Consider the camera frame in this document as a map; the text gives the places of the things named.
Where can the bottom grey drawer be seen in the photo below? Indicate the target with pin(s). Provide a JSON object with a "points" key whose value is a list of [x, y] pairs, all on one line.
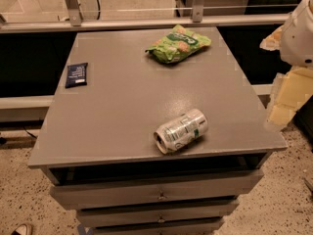
{"points": [[178, 227]]}

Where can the white shoe tip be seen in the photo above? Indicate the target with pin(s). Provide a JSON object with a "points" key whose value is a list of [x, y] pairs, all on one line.
{"points": [[23, 229]]}

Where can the top grey drawer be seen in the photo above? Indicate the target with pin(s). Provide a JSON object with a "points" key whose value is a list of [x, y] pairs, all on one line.
{"points": [[156, 190]]}

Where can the green rice chip bag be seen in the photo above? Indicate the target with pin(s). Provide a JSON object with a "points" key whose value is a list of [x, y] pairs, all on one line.
{"points": [[177, 45]]}

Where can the grey metal rail frame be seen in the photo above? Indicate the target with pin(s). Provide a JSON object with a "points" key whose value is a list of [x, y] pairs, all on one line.
{"points": [[82, 15]]}

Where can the silver 7up can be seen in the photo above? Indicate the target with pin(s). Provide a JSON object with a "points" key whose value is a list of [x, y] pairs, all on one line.
{"points": [[181, 131]]}

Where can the grey drawer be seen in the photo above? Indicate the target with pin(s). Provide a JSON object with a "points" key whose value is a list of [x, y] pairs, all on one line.
{"points": [[156, 213], [156, 190], [178, 227]]}

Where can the grey drawer cabinet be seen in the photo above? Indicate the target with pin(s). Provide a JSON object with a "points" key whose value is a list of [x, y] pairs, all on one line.
{"points": [[104, 131]]}

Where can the middle grey drawer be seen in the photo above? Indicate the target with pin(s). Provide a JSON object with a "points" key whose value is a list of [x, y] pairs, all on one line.
{"points": [[156, 213]]}

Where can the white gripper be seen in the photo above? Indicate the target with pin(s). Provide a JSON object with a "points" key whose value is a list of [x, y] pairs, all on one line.
{"points": [[298, 41]]}

